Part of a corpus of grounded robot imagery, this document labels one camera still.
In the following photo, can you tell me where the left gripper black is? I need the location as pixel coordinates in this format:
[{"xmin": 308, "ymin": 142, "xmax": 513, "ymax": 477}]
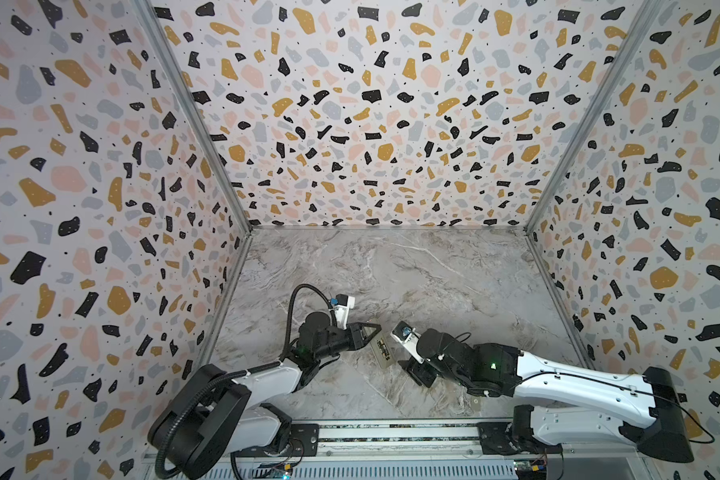
[{"xmin": 312, "ymin": 323, "xmax": 379, "ymax": 363}]

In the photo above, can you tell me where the white remote control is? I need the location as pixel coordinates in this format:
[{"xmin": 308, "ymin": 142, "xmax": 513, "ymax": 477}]
[{"xmin": 371, "ymin": 333, "xmax": 395, "ymax": 370}]

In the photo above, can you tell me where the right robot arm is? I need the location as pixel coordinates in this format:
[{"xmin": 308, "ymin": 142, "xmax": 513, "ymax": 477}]
[{"xmin": 392, "ymin": 322, "xmax": 694, "ymax": 464}]

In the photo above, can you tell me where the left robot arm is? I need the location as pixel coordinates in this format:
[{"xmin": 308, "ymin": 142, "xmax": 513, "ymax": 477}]
[{"xmin": 148, "ymin": 312, "xmax": 382, "ymax": 479}]

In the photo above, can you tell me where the remote battery cover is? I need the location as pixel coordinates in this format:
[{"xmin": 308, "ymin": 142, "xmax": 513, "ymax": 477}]
[{"xmin": 465, "ymin": 395, "xmax": 481, "ymax": 417}]

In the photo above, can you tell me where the right electronics board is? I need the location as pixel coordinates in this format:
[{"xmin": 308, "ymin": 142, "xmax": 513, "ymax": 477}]
[{"xmin": 513, "ymin": 458, "xmax": 548, "ymax": 480}]

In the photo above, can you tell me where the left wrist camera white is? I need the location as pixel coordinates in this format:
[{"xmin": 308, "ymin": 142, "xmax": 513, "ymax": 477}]
[{"xmin": 331, "ymin": 294, "xmax": 355, "ymax": 330}]

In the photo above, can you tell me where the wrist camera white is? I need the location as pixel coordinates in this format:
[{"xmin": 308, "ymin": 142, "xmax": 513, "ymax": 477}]
[
  {"xmin": 391, "ymin": 321, "xmax": 424, "ymax": 364},
  {"xmin": 331, "ymin": 294, "xmax": 355, "ymax": 330}
]

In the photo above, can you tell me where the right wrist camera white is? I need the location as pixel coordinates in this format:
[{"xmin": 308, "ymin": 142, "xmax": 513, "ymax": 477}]
[{"xmin": 391, "ymin": 321, "xmax": 424, "ymax": 364}]

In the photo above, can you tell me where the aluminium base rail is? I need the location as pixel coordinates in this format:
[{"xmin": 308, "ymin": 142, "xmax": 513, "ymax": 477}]
[{"xmin": 204, "ymin": 418, "xmax": 660, "ymax": 479}]

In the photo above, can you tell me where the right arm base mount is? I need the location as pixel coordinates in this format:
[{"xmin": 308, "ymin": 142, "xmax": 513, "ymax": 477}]
[{"xmin": 477, "ymin": 405, "xmax": 563, "ymax": 456}]

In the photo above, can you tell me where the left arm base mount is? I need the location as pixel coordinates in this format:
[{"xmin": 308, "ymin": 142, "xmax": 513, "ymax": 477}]
[{"xmin": 235, "ymin": 423, "xmax": 320, "ymax": 460}]

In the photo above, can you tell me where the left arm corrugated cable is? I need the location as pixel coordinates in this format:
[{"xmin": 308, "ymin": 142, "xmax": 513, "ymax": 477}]
[{"xmin": 154, "ymin": 283, "xmax": 337, "ymax": 479}]

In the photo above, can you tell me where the electronics board with wires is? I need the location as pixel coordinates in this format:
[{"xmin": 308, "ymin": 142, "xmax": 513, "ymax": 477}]
[{"xmin": 252, "ymin": 461, "xmax": 297, "ymax": 480}]

